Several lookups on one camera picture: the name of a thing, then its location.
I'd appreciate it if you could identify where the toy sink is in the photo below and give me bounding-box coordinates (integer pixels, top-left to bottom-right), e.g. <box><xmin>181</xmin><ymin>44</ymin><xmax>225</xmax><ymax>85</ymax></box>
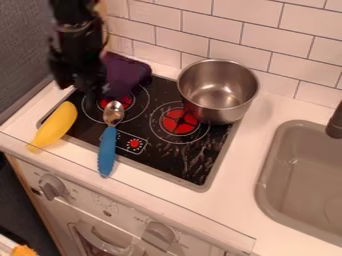
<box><xmin>253</xmin><ymin>119</ymin><xmax>342</xmax><ymax>248</ymax></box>

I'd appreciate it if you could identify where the silver pot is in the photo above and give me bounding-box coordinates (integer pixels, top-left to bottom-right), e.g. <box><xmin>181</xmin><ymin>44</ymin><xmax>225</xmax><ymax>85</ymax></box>
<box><xmin>176</xmin><ymin>58</ymin><xmax>261</xmax><ymax>126</ymax></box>

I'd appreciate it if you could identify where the blue handled silver spoon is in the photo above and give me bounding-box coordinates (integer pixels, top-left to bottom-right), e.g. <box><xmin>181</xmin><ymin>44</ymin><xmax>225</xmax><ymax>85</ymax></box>
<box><xmin>96</xmin><ymin>99</ymin><xmax>127</xmax><ymax>179</ymax></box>

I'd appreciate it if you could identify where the yellow toy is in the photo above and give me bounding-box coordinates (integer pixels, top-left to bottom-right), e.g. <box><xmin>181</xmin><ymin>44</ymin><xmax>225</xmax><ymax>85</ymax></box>
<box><xmin>9</xmin><ymin>244</ymin><xmax>41</xmax><ymax>256</ymax></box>

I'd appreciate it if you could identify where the yellow toy banana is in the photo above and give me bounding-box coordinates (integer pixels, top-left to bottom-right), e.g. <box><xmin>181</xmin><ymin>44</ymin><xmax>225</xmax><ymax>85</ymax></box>
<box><xmin>26</xmin><ymin>100</ymin><xmax>79</xmax><ymax>154</ymax></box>

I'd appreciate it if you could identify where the purple cloth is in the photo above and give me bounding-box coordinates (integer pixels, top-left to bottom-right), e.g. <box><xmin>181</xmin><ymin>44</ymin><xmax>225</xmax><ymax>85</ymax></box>
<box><xmin>100</xmin><ymin>51</ymin><xmax>154</xmax><ymax>100</ymax></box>

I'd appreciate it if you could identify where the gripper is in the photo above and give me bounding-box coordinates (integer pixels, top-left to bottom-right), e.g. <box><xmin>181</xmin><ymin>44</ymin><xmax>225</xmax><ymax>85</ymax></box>
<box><xmin>45</xmin><ymin>25</ymin><xmax>111</xmax><ymax>100</ymax></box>

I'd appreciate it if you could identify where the tap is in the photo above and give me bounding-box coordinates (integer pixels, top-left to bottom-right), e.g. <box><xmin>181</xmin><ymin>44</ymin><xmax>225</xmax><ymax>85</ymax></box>
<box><xmin>324</xmin><ymin>99</ymin><xmax>342</xmax><ymax>140</ymax></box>

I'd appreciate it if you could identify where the toy stove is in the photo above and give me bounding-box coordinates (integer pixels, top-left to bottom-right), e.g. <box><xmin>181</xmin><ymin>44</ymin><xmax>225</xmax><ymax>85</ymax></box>
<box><xmin>36</xmin><ymin>70</ymin><xmax>244</xmax><ymax>194</ymax></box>

